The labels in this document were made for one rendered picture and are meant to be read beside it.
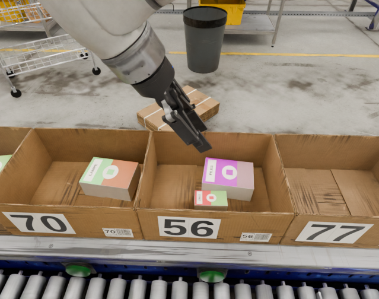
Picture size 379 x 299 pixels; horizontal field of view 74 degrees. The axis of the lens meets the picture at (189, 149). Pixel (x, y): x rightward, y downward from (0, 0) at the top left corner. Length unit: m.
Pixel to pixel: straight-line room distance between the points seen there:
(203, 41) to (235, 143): 2.34
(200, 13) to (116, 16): 3.17
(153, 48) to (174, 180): 0.57
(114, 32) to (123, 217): 0.47
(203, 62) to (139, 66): 2.85
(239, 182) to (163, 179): 0.26
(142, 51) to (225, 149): 0.56
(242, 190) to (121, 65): 0.56
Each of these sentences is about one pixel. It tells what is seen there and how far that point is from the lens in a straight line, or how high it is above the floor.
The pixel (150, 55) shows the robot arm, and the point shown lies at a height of 1.43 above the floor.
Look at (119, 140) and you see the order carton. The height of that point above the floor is 1.00.
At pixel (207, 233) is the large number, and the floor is 0.94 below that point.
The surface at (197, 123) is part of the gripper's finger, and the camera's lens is 0.58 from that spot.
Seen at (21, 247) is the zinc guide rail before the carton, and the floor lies 0.89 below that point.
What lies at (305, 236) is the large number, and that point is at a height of 0.94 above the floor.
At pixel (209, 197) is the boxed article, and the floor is 0.93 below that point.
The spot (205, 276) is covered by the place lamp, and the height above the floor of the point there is 0.83.
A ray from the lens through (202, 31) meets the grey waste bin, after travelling 3.05.
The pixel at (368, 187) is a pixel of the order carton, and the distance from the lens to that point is 1.06.
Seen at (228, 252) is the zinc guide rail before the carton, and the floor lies 0.89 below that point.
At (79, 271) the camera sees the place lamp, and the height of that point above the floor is 0.83.
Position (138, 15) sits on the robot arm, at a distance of 0.35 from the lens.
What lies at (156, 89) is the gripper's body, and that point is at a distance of 0.42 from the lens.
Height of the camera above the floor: 1.59
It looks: 46 degrees down
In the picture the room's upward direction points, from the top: straight up
